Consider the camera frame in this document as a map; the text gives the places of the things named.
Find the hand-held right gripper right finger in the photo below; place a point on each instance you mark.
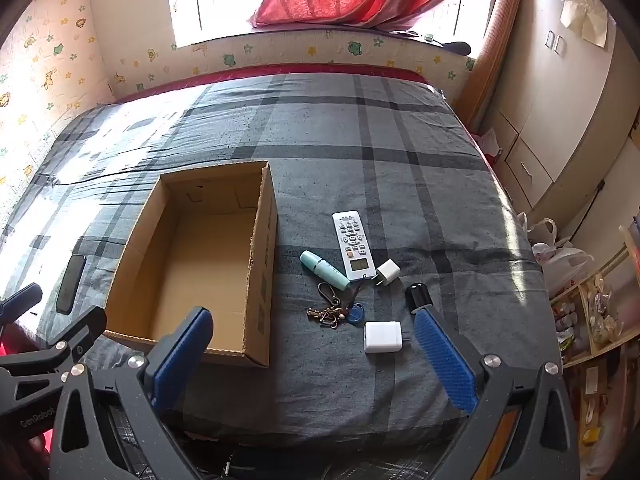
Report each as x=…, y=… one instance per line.
x=445, y=360

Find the black item on windowsill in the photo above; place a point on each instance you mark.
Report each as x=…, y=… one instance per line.
x=457, y=47

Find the rolled brown mat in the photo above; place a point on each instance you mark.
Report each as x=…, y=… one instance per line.
x=495, y=40

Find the grey plaid bed sheet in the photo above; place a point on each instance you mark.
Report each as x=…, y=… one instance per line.
x=400, y=185

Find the wooden shelf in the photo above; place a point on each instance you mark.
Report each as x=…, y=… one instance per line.
x=600, y=280

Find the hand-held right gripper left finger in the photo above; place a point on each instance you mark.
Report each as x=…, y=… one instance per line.
x=180, y=360

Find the black round bottle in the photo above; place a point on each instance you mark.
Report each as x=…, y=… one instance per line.
x=417, y=295

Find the white plastic bag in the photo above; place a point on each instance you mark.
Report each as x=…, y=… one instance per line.
x=542, y=230
x=565, y=265

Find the black smartphone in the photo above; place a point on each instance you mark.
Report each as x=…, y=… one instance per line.
x=71, y=285

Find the brown cardboard box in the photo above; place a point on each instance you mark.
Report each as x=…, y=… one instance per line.
x=200, y=250

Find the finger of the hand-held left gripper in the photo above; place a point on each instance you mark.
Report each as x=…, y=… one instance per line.
x=22, y=300
x=80, y=330

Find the papers on wardrobe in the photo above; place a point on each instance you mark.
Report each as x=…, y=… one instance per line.
x=590, y=20

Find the window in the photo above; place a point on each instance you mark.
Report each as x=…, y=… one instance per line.
x=220, y=0

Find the beige wardrobe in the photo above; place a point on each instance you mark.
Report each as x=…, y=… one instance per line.
x=550, y=110

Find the large white charger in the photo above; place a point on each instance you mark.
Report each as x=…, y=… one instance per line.
x=382, y=337

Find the small white charger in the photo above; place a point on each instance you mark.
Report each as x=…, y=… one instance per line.
x=387, y=272

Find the mint green tube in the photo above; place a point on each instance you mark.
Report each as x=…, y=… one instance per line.
x=322, y=269

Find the white remote control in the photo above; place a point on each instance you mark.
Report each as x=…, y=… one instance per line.
x=352, y=245

